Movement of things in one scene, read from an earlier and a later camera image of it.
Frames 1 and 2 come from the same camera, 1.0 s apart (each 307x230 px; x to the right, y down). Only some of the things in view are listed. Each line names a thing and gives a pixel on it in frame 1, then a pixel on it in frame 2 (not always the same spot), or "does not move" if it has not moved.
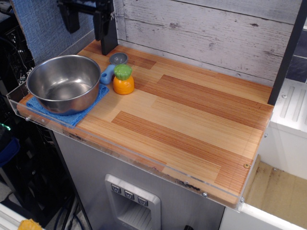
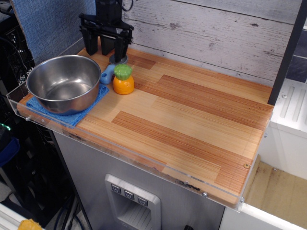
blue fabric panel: (44, 28) does not move
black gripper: (102, 10) to (89, 26)
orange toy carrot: (123, 82) does not move
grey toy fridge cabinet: (183, 205) does not move
